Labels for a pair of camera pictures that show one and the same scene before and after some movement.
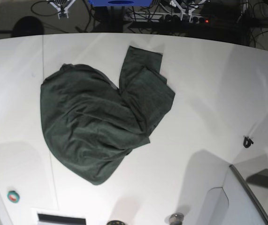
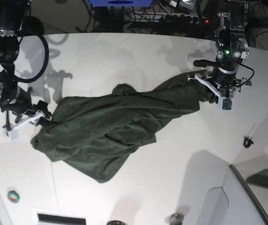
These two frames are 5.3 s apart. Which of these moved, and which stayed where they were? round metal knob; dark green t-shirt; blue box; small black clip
Moved: dark green t-shirt
Stayed: round metal knob; small black clip; blue box
